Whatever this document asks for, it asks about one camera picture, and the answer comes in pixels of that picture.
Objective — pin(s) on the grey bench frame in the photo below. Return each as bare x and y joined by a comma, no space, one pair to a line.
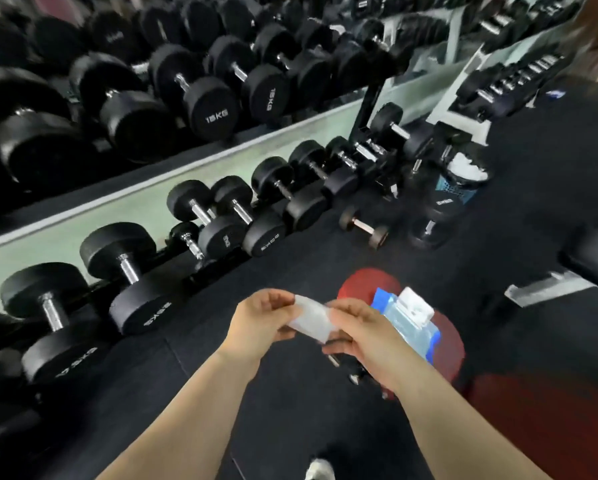
539,288

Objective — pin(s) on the person's left hand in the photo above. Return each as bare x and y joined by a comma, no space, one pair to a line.
256,322

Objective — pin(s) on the black dumbbell rack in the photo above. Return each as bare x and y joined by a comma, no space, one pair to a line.
366,107

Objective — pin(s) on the white-framed dumbbell rack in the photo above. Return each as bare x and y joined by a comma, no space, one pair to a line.
466,79

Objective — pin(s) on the person's left forearm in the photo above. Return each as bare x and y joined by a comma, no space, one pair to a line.
189,424

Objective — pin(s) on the red padded seat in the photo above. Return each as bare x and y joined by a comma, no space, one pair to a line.
554,429

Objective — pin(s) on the person's right hand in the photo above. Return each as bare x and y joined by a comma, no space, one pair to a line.
379,344

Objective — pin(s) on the person's left thumb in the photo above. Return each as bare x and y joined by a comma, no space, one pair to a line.
281,298

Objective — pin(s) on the row of small hex dumbbells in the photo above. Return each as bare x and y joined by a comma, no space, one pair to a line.
514,79

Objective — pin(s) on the blue wet wipes packet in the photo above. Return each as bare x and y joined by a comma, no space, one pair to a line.
413,328

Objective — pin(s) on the row of large black dumbbells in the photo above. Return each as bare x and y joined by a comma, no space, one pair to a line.
128,109

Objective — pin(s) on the person's right thumb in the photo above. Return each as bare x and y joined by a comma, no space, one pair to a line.
351,308

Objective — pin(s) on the person's white shoe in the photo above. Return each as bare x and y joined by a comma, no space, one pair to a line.
320,469

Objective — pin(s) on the red round stool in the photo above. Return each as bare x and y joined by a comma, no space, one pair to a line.
364,284

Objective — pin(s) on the blue mesh waste bin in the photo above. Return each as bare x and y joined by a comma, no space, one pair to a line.
461,179

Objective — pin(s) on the person's right forearm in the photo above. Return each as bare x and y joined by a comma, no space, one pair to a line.
454,429

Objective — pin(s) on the black padded weight bench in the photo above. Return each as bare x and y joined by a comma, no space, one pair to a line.
596,259

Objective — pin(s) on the upright black dumbbell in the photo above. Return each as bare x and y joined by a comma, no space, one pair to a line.
436,214

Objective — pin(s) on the white wet wipe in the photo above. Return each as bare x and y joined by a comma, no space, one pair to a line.
311,317

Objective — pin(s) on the small brown dumbbell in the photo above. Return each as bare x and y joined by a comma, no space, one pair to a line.
364,226

